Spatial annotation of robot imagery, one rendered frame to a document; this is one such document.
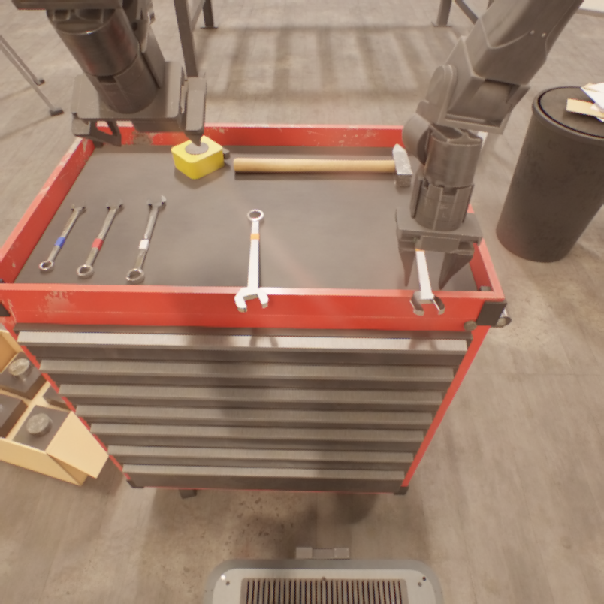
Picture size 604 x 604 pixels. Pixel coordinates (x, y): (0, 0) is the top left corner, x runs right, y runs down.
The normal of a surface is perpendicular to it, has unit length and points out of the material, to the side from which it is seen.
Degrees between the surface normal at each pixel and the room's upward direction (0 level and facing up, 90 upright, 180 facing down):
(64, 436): 42
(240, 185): 0
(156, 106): 30
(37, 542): 0
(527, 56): 109
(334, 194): 0
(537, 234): 94
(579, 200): 94
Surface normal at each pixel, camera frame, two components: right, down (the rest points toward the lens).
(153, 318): -0.02, 0.76
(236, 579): 0.00, -0.65
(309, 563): 0.00, -1.00
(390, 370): 0.00, -0.45
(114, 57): 0.60, 0.79
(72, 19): 0.00, 0.98
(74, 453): 0.65, -0.36
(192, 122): 0.00, -0.19
